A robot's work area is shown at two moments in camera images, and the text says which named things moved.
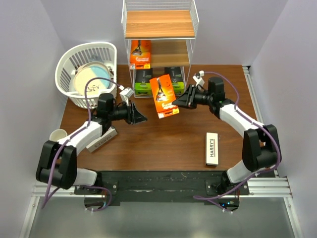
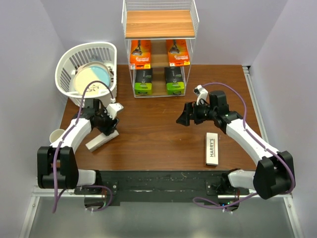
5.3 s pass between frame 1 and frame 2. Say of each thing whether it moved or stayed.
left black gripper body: moved
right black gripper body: moved
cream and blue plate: stayed
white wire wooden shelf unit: stayed
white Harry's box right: stayed
